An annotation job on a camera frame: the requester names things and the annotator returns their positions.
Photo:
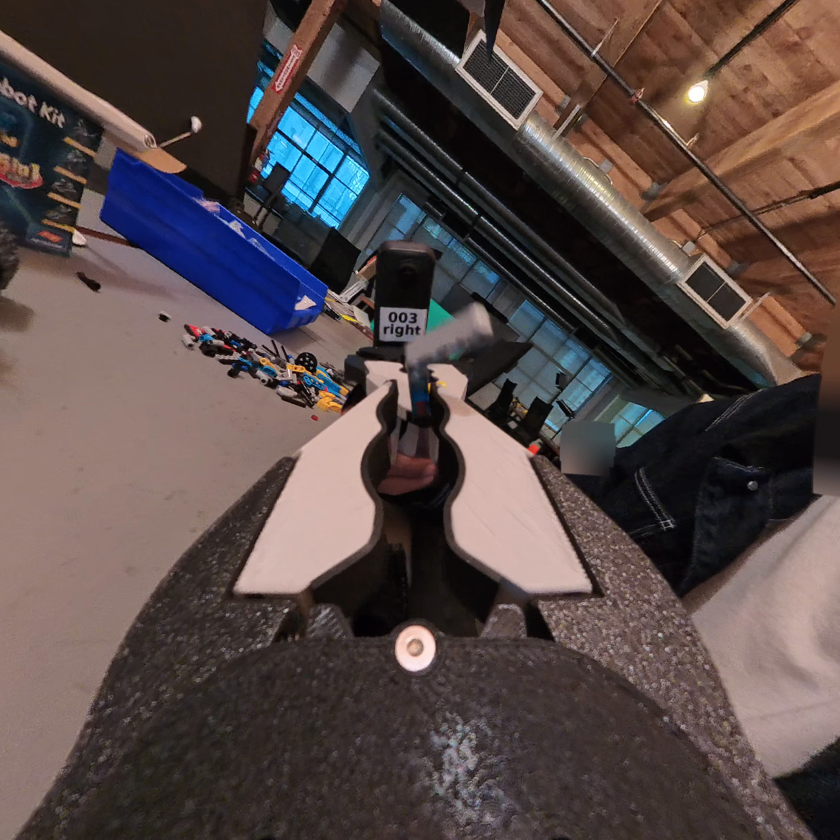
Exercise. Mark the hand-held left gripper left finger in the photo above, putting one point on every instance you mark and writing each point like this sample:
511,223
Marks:
308,518

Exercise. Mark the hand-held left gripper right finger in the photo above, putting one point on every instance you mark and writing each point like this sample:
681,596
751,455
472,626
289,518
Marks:
518,525

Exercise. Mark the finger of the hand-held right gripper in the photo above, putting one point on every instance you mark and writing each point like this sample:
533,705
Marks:
379,371
451,380

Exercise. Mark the grey bent perforated beam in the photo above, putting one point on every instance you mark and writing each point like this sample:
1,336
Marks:
453,338

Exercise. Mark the pile of small brick pieces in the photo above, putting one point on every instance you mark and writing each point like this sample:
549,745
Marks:
275,374

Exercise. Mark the grey desk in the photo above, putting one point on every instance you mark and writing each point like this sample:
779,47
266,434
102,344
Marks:
164,459

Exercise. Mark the person's right hand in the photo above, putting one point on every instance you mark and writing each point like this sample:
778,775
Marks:
407,474

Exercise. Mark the black monitor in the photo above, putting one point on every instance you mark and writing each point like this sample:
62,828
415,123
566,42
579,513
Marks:
334,262

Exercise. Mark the black toy wheel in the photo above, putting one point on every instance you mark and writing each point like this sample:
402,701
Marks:
305,362

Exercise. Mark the large paned window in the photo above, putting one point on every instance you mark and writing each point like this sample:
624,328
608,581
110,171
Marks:
308,170

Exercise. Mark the clear plastic bags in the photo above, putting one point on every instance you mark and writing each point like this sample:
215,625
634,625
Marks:
237,228

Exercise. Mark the red fire extinguisher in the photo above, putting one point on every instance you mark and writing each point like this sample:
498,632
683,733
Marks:
257,167

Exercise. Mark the dark denim jacket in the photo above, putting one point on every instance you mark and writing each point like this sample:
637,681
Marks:
709,485

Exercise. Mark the blue plastic bin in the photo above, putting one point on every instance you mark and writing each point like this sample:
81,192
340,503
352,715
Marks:
197,243

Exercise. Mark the wooden support beam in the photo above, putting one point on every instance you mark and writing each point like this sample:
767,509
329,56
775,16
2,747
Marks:
295,72

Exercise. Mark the white shirt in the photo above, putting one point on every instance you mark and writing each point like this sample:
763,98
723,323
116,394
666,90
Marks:
774,623

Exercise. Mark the long black brick piece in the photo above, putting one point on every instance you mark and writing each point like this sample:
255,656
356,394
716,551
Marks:
88,281

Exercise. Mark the black ceiling pipe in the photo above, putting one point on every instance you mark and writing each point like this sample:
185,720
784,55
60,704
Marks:
689,152

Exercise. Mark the ceiling light bulb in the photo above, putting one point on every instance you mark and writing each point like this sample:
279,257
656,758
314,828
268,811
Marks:
697,92

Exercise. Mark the dark backdrop screen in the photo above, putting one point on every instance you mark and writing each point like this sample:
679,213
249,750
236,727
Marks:
131,52

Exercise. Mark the dark blue printed cardboard box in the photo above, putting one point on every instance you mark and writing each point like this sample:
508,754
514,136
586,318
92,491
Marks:
39,177

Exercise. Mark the white backdrop base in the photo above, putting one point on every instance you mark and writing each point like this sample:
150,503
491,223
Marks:
65,85

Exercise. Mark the blue grey tracked toy robot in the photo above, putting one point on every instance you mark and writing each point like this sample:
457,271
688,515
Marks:
6,262

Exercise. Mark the silver ventilation duct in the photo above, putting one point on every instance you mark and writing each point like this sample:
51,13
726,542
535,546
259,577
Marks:
590,197

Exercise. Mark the white duct vent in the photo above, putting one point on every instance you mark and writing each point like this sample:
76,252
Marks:
715,289
499,79

